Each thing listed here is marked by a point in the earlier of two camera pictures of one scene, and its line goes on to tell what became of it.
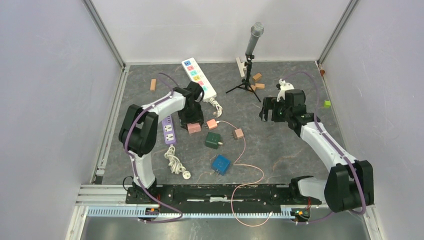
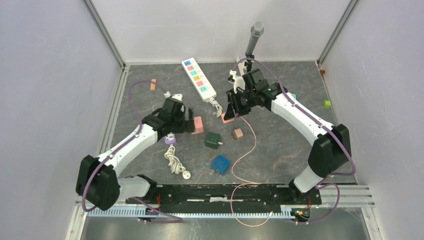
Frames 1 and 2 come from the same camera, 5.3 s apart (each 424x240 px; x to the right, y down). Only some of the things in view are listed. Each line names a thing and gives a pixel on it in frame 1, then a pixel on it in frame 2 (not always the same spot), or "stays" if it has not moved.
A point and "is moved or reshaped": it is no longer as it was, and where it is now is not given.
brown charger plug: (238, 133) stays
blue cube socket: (221, 163) stays
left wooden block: (153, 85) stays
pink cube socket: (194, 127) is moved or reshaped
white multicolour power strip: (196, 74) stays
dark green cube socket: (212, 140) stays
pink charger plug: (212, 124) is moved or reshaped
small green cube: (327, 104) stays
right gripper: (271, 103) to (233, 109)
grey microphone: (257, 30) stays
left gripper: (198, 118) to (187, 126)
